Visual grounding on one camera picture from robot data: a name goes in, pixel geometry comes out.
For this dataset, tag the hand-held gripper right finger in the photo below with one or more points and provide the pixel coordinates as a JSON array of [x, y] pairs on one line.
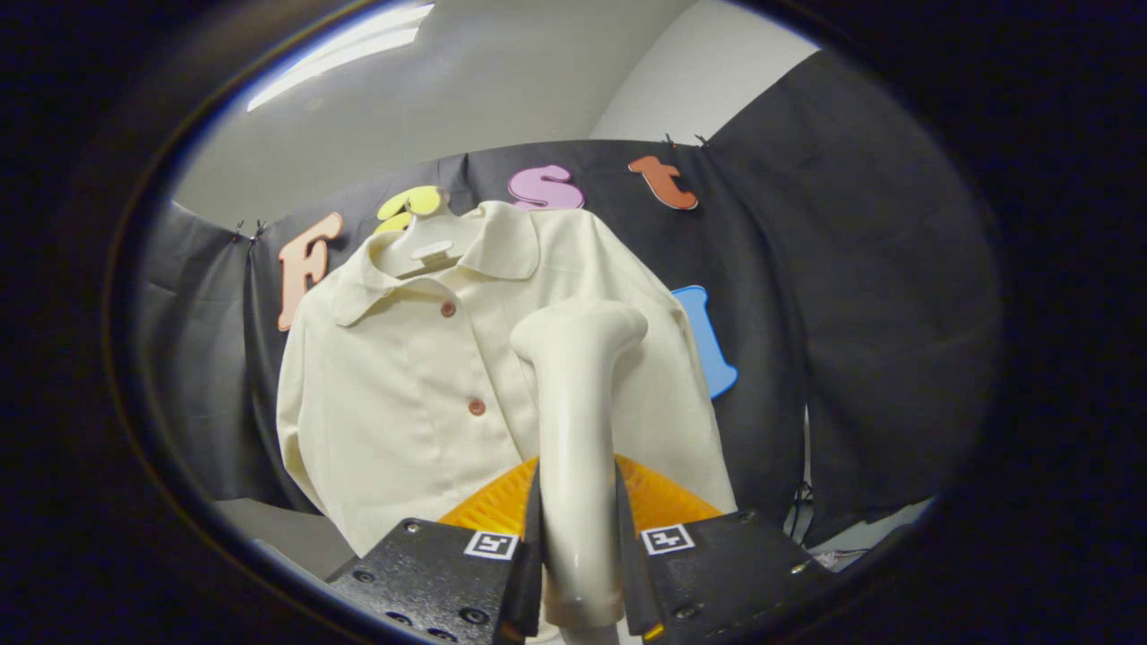
[[717, 573]]

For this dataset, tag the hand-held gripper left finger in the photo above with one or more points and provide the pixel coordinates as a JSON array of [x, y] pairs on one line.
[[448, 582]]

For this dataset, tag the cream button-up shirt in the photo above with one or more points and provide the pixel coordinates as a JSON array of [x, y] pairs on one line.
[[403, 403]]

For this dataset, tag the white garment steamer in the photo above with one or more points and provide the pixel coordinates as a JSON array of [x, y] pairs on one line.
[[578, 448]]

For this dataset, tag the white clothes hanger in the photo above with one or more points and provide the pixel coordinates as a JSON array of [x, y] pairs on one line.
[[430, 249]]

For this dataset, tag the grey-topped white cabinet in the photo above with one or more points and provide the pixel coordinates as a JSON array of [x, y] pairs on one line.
[[287, 530]]

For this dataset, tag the black backdrop cloth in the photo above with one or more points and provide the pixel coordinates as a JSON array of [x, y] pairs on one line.
[[851, 269]]

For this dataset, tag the ceiling light panel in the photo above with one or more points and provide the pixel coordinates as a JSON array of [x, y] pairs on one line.
[[349, 49]]

